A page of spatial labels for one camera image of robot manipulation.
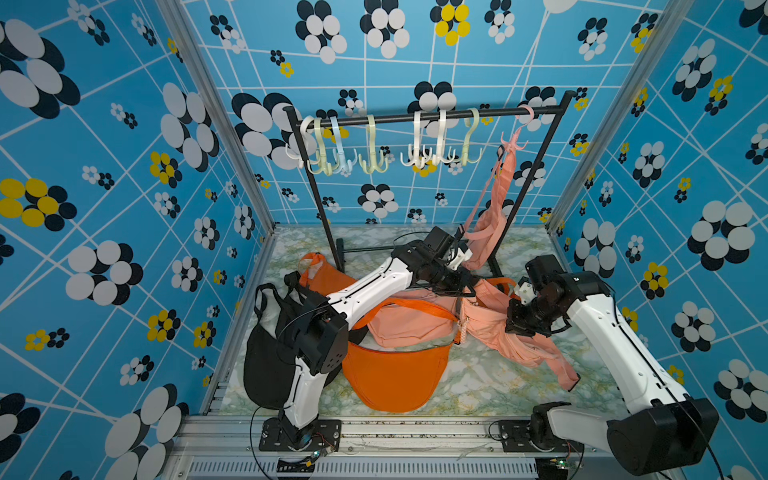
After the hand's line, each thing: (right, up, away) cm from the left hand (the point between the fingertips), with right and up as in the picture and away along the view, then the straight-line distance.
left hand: (480, 292), depth 77 cm
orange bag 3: (+14, +1, +21) cm, 25 cm away
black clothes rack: (+15, +29, +6) cm, 33 cm away
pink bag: (-20, -12, +13) cm, 27 cm away
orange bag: (-48, +2, +24) cm, 54 cm away
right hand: (+8, -9, -1) cm, 12 cm away
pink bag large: (+2, -5, +5) cm, 7 cm away
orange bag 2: (-23, -25, +4) cm, 34 cm away
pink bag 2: (+8, +18, +19) cm, 27 cm away
